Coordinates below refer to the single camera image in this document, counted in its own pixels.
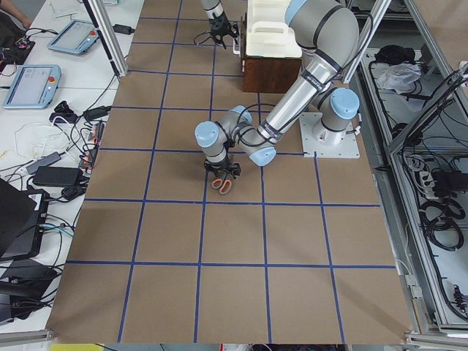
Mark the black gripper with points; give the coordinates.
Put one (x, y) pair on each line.
(218, 26)
(218, 169)

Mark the orange grey handled scissors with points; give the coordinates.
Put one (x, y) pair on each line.
(222, 183)

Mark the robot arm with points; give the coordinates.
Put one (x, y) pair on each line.
(214, 9)
(327, 33)

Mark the brown wooden drawer cabinet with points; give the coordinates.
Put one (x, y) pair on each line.
(266, 75)

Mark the white plastic tray box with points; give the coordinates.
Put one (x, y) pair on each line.
(267, 34)

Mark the black power adapter brick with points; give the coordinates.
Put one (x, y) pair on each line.
(123, 29)

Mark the orange lit power strip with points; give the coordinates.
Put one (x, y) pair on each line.
(93, 137)

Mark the blue teach pendant far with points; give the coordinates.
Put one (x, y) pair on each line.
(75, 38)

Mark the blue teach pendant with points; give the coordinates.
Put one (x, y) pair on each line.
(75, 38)
(33, 87)

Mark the large black power brick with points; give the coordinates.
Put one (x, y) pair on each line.
(57, 176)

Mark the crumpled white cloth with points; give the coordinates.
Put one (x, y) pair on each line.
(401, 78)

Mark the blue teach pendant near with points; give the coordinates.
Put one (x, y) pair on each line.
(33, 87)

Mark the black laptop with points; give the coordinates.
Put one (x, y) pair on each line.
(22, 216)

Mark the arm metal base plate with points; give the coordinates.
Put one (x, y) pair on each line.
(317, 141)

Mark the aluminium frame post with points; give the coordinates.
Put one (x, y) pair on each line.
(99, 17)

